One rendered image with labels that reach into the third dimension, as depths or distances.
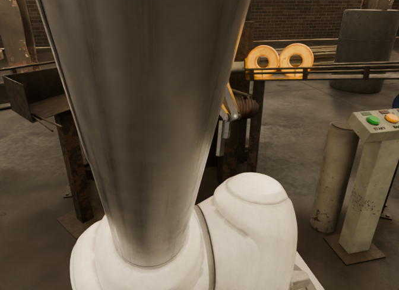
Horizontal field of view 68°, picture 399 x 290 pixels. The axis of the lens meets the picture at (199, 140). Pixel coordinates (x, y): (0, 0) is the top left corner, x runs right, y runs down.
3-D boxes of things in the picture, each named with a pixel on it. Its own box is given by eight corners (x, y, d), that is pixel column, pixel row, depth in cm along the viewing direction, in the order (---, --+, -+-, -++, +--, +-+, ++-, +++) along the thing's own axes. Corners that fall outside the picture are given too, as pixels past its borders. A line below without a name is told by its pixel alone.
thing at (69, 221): (44, 225, 142) (2, 75, 111) (94, 200, 159) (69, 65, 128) (65, 247, 129) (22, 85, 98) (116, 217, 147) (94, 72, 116)
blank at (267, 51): (247, 45, 145) (245, 46, 142) (279, 44, 139) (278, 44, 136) (248, 77, 151) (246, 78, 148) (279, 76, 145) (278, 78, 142)
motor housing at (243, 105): (211, 179, 178) (213, 92, 155) (246, 174, 183) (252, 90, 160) (217, 191, 167) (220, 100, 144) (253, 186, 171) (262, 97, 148)
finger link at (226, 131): (226, 112, 59) (241, 113, 58) (224, 137, 59) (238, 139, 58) (224, 112, 58) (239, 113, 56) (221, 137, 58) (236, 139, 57)
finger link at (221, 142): (223, 120, 60) (227, 121, 60) (219, 155, 60) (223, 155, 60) (218, 120, 57) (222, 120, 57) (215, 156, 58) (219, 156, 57)
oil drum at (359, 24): (319, 82, 388) (332, 8, 350) (358, 80, 400) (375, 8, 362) (350, 95, 336) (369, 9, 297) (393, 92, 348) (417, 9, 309)
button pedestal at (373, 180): (317, 239, 133) (347, 109, 107) (363, 230, 138) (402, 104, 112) (340, 267, 119) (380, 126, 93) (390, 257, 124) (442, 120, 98)
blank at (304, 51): (279, 44, 139) (278, 44, 136) (314, 41, 133) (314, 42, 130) (279, 76, 145) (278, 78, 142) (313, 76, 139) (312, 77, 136)
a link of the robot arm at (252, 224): (308, 298, 55) (326, 198, 47) (215, 323, 51) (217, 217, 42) (268, 240, 70) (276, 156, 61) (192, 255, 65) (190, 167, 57)
